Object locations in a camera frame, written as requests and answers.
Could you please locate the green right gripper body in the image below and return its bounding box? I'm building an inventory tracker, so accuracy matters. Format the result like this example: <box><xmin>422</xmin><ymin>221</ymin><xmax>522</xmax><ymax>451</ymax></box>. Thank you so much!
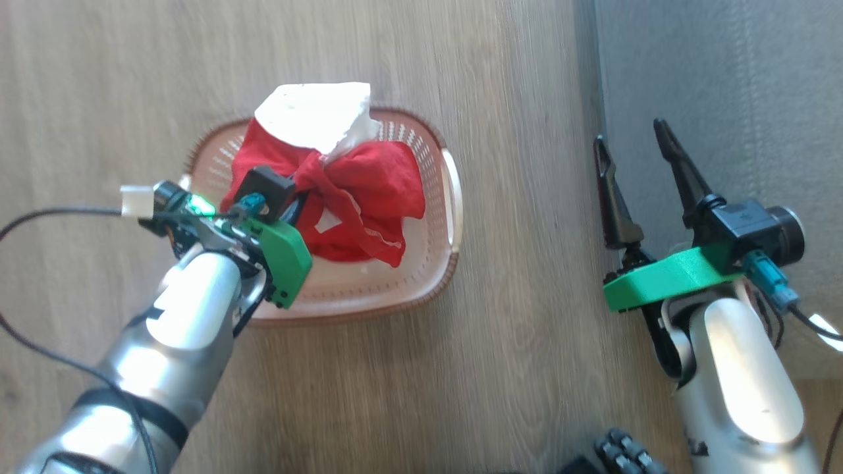
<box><xmin>603</xmin><ymin>244</ymin><xmax>746</xmax><ymax>313</ymax></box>

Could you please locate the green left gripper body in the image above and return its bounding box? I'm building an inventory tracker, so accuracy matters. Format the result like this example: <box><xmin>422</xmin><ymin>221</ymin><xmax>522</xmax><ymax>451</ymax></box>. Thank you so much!
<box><xmin>224</xmin><ymin>216</ymin><xmax>313</xmax><ymax>310</ymax></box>

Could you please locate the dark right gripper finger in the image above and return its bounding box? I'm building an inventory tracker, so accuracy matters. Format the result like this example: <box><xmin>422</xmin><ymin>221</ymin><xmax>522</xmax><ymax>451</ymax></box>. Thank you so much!
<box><xmin>653</xmin><ymin>118</ymin><xmax>726</xmax><ymax>228</ymax></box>
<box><xmin>592</xmin><ymin>134</ymin><xmax>645</xmax><ymax>251</ymax></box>

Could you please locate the red garment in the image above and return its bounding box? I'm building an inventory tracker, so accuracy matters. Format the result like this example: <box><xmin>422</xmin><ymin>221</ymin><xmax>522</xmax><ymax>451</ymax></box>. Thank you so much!
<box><xmin>219</xmin><ymin>118</ymin><xmax>427</xmax><ymax>268</ymax></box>

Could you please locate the pink perforated laundry basket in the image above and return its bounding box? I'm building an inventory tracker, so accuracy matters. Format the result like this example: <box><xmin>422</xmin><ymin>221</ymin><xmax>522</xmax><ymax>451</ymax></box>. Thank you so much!
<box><xmin>179</xmin><ymin>107</ymin><xmax>464</xmax><ymax>325</ymax></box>

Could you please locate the sofa with grey cushions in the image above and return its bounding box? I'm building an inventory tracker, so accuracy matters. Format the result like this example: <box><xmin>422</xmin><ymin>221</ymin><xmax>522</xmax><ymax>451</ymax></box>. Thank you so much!
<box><xmin>574</xmin><ymin>0</ymin><xmax>843</xmax><ymax>381</ymax></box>

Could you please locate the white garment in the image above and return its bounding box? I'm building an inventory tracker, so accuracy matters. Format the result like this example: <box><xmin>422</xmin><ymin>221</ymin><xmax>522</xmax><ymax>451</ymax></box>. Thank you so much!
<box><xmin>254</xmin><ymin>82</ymin><xmax>381</xmax><ymax>159</ymax></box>

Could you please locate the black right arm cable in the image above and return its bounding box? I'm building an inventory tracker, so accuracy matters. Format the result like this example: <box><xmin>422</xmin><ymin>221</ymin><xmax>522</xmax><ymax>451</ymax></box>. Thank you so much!
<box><xmin>744</xmin><ymin>250</ymin><xmax>843</xmax><ymax>474</ymax></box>

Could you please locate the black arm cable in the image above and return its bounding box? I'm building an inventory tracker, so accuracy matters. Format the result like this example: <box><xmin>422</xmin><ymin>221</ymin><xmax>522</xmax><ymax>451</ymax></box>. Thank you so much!
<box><xmin>744</xmin><ymin>250</ymin><xmax>843</xmax><ymax>474</ymax></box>
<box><xmin>0</xmin><ymin>207</ymin><xmax>159</xmax><ymax>474</ymax></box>

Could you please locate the white cable tag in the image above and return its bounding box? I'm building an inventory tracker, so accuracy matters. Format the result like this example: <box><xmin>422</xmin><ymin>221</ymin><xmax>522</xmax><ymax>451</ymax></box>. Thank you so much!
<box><xmin>120</xmin><ymin>185</ymin><xmax>156</xmax><ymax>219</ymax></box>

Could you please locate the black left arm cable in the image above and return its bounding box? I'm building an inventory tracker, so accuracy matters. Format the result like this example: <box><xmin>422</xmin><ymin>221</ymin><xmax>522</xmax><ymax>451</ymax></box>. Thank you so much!
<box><xmin>0</xmin><ymin>207</ymin><xmax>159</xmax><ymax>474</ymax></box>

